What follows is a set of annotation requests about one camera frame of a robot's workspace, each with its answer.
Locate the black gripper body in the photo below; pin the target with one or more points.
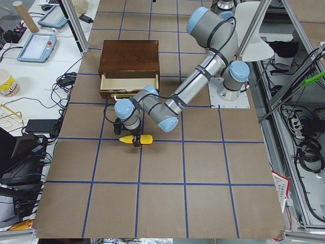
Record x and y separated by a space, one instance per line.
134 133

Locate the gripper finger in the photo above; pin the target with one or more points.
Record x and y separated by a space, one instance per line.
137 141

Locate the yellow corn cob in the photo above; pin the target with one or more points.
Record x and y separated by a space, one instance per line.
145 139

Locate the light wooden drawer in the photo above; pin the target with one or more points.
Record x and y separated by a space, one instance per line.
117 88

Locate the dark wooden drawer cabinet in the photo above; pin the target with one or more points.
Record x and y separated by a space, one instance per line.
129 59

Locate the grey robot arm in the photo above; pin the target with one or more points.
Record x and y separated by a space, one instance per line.
219 37

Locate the black power adapter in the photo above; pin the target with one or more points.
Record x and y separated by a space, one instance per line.
41 125

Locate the near teach pendant tablet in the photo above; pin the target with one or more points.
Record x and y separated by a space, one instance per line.
37 48

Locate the teach pendant tablet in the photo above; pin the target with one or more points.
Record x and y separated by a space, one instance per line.
37 48
54 18

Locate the paper popcorn cup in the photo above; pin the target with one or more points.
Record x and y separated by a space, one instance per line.
9 86

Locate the far teach pendant tablet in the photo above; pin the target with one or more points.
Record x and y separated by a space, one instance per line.
54 18

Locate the white perforated basket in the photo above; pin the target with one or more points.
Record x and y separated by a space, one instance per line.
282 185

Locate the cardboard tube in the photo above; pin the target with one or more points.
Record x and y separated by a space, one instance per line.
22 11

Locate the green clamp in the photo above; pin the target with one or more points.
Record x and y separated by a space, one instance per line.
313 79

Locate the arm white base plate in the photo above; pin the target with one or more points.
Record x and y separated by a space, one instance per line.
220 97

